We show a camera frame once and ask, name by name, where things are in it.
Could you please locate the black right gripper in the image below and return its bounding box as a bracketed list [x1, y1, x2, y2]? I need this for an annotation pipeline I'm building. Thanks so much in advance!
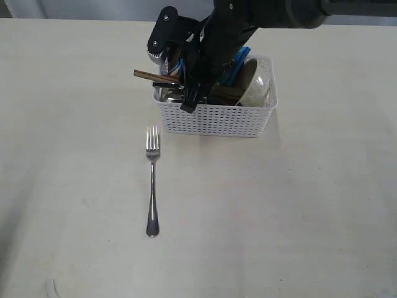
[178, 1, 257, 112]

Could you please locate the wooden chopstick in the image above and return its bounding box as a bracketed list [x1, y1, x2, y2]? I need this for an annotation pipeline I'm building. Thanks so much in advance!
[133, 70, 179, 80]
[133, 73, 179, 83]

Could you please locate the silver metal fork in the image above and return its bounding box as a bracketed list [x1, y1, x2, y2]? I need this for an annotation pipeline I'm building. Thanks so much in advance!
[146, 126, 160, 237]

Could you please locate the silver table knife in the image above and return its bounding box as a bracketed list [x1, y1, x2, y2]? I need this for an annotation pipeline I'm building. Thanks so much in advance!
[152, 81, 184, 89]

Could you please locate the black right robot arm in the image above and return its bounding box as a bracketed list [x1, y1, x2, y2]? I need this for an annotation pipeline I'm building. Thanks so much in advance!
[181, 0, 396, 113]

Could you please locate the brown wooden spoon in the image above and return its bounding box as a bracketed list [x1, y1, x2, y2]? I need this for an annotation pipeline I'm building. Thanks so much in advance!
[208, 85, 245, 106]

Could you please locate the blue Lay's chips bag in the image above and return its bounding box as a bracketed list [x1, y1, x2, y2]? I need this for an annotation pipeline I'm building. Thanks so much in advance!
[176, 44, 251, 89]

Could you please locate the brown round plate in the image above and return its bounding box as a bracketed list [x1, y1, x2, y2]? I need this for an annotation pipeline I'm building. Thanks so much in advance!
[167, 46, 251, 87]

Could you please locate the white perforated plastic basket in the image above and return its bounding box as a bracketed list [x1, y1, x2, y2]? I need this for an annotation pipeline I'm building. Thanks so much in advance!
[154, 55, 278, 137]

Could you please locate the speckled white ceramic bowl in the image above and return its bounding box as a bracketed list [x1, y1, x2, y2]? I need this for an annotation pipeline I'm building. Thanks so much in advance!
[235, 58, 270, 107]

